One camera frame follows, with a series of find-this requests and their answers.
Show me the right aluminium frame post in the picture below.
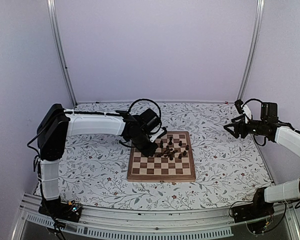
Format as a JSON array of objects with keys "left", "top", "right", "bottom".
[{"left": 237, "top": 0, "right": 265, "bottom": 99}]

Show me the wooden chess board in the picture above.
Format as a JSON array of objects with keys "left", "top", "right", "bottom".
[{"left": 127, "top": 131, "right": 196, "bottom": 183}]

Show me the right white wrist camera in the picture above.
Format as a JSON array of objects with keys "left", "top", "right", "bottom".
[{"left": 234, "top": 99, "right": 253, "bottom": 124}]

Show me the left aluminium frame post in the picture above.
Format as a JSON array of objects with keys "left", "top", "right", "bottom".
[{"left": 46, "top": 0, "right": 78, "bottom": 107}]

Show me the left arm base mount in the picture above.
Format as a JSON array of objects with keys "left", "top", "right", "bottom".
[{"left": 38, "top": 197, "right": 83, "bottom": 223}]

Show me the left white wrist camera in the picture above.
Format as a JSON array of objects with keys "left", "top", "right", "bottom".
[{"left": 149, "top": 126, "right": 167, "bottom": 143}]

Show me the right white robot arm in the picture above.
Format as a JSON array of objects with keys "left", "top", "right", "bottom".
[{"left": 224, "top": 98, "right": 300, "bottom": 218}]

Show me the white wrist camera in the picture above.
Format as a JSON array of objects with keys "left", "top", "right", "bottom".
[
  {"left": 149, "top": 126, "right": 167, "bottom": 143},
  {"left": 234, "top": 99, "right": 253, "bottom": 124}
]

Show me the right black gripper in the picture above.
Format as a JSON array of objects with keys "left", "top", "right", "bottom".
[{"left": 224, "top": 114, "right": 267, "bottom": 139}]

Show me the right black camera cable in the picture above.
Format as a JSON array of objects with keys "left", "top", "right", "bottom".
[{"left": 243, "top": 97, "right": 263, "bottom": 111}]

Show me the front aluminium rail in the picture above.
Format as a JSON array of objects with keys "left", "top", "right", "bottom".
[{"left": 11, "top": 193, "right": 300, "bottom": 240}]

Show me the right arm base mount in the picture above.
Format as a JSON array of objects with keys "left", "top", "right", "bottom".
[{"left": 228, "top": 187, "right": 275, "bottom": 235}]

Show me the fallen brown chess piece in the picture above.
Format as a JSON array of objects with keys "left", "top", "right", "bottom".
[{"left": 162, "top": 148, "right": 178, "bottom": 155}]

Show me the aluminium frame post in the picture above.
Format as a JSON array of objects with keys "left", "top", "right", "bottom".
[
  {"left": 46, "top": 0, "right": 78, "bottom": 107},
  {"left": 237, "top": 0, "right": 265, "bottom": 99}
]

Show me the left black camera cable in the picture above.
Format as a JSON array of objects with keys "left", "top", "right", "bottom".
[{"left": 127, "top": 98, "right": 162, "bottom": 126}]

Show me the black camera cable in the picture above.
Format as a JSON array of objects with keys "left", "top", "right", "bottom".
[
  {"left": 127, "top": 98, "right": 162, "bottom": 126},
  {"left": 243, "top": 97, "right": 263, "bottom": 111}
]

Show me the floral patterned table mat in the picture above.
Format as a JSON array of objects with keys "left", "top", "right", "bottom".
[{"left": 58, "top": 101, "right": 273, "bottom": 211}]

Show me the fallen dark chess piece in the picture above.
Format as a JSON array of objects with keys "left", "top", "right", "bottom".
[{"left": 156, "top": 152, "right": 170, "bottom": 158}]

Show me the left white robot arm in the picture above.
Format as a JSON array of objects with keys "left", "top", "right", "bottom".
[{"left": 27, "top": 103, "right": 167, "bottom": 217}]

